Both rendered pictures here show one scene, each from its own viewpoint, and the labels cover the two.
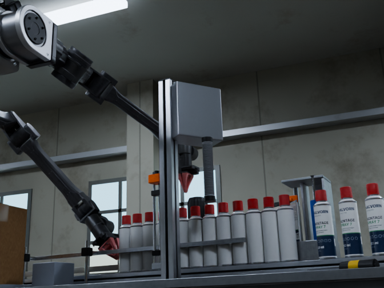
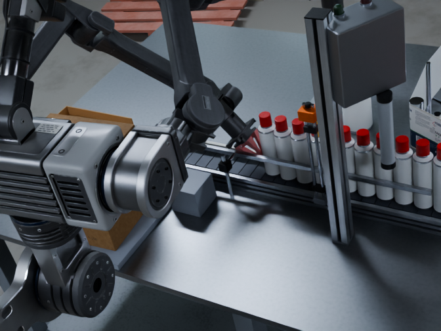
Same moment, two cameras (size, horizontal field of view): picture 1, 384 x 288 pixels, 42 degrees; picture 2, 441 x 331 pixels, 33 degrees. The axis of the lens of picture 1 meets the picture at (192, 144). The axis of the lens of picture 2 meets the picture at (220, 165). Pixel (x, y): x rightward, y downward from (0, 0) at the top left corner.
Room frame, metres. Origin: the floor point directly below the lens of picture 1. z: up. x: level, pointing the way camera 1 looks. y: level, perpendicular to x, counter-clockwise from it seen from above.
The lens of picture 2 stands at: (0.12, 0.10, 2.24)
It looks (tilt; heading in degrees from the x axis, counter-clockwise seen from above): 37 degrees down; 10
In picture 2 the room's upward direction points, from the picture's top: 13 degrees counter-clockwise
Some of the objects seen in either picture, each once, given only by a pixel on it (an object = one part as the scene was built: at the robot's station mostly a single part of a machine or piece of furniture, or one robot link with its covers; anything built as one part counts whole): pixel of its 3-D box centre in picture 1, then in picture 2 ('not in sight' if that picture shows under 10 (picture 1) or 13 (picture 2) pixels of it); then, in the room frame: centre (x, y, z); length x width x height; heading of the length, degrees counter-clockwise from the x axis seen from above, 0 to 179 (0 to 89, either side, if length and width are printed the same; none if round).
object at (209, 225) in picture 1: (210, 235); (384, 165); (1.65, -0.05, 0.98); 0.05 x 0.05 x 0.20
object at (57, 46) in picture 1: (48, 50); (167, 144); (1.22, 0.39, 1.45); 0.09 x 0.08 x 0.12; 70
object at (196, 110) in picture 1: (193, 115); (360, 50); (1.58, -0.01, 1.38); 0.17 x 0.10 x 0.19; 118
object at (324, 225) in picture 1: (324, 224); not in sight; (1.48, -0.38, 0.98); 0.05 x 0.05 x 0.20
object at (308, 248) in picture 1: (310, 220); not in sight; (1.59, -0.37, 1.01); 0.14 x 0.13 x 0.26; 62
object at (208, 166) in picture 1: (208, 169); (386, 130); (1.54, -0.05, 1.18); 0.04 x 0.04 x 0.21
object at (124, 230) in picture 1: (126, 244); (269, 143); (1.81, 0.25, 0.98); 0.05 x 0.05 x 0.20
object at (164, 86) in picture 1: (168, 176); (331, 138); (1.56, 0.08, 1.16); 0.04 x 0.04 x 0.67; 62
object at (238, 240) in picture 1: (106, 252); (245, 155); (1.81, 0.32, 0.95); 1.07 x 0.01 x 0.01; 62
